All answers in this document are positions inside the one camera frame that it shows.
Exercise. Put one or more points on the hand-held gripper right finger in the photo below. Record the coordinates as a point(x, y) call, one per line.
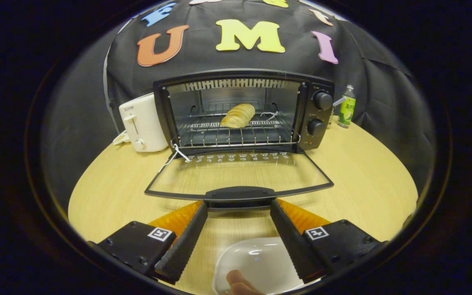
point(291, 246)

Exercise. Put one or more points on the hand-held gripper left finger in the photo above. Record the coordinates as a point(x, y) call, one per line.
point(184, 246)

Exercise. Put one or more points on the white oval plate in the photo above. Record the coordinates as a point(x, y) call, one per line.
point(256, 258)

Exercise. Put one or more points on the black toaster oven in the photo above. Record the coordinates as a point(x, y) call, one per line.
point(318, 114)

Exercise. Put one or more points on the golden bread roll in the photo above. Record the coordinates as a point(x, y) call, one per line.
point(238, 115)

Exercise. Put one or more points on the white pop-up toaster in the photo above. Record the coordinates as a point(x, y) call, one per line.
point(144, 123)

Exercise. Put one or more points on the green drink bottle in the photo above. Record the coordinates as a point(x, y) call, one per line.
point(346, 108)

